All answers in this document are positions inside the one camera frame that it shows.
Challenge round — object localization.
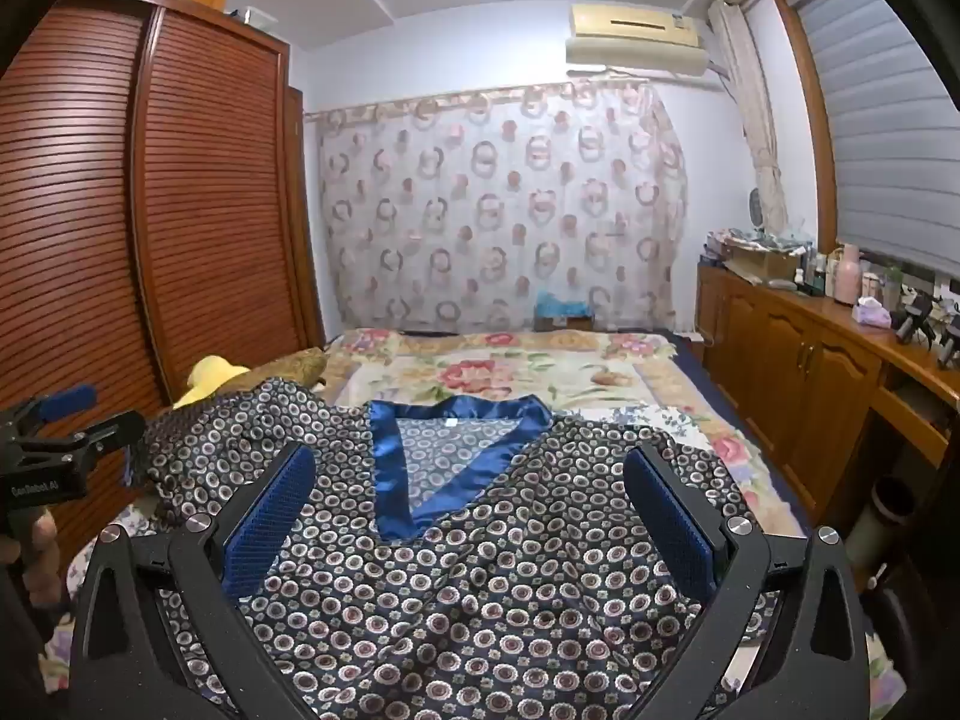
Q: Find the person's left hand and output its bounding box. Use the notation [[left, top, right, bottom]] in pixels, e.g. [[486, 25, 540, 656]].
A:
[[0, 506, 62, 580]]

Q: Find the cardboard box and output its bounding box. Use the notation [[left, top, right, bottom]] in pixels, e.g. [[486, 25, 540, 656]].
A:
[[724, 238, 800, 283]]

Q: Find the pink bottle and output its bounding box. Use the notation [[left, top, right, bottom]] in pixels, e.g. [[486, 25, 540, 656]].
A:
[[834, 244, 864, 306]]

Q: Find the grey window blind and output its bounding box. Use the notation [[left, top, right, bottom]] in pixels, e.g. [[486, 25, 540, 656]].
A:
[[791, 0, 960, 278]]

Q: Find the tied cream curtain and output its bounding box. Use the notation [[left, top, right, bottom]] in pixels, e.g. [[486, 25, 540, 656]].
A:
[[709, 0, 790, 235]]

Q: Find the ring patterned sheer curtain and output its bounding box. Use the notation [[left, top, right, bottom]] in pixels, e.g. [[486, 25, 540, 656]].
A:
[[304, 79, 691, 335]]

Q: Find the brown patterned folded blanket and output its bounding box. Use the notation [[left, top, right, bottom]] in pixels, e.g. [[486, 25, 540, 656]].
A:
[[240, 352, 329, 392]]

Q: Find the cream wall air conditioner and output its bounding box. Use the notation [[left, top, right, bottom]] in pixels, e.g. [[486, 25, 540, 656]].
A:
[[564, 1, 710, 80]]

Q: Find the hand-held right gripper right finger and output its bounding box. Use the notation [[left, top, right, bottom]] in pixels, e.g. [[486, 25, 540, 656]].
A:
[[622, 441, 871, 720]]

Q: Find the dark cylindrical bin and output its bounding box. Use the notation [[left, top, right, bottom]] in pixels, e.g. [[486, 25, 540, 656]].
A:
[[847, 476, 917, 565]]

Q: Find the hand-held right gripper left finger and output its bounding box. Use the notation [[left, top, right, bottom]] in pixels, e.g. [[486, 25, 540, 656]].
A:
[[69, 442, 331, 720]]

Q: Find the brown slatted wooden wardrobe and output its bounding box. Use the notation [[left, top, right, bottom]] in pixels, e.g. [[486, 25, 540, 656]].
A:
[[0, 0, 329, 593]]

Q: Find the blue box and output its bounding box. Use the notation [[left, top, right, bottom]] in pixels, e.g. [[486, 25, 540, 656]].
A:
[[534, 291, 593, 331]]

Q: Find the navy patterned silk shirt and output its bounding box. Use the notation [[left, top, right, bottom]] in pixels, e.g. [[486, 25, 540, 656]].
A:
[[124, 379, 781, 720]]

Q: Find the long wooden cabinet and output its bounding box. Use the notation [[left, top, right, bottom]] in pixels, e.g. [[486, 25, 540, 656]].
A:
[[694, 255, 960, 533]]

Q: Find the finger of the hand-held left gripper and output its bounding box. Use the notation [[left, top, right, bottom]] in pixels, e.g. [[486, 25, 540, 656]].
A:
[[13, 384, 100, 430], [71, 410, 148, 460]]

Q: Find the floral bedspread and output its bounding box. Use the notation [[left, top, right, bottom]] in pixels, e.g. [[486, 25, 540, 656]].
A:
[[322, 326, 773, 481]]

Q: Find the yellow plush toy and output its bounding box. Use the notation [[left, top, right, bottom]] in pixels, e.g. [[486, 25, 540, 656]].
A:
[[174, 356, 253, 410]]

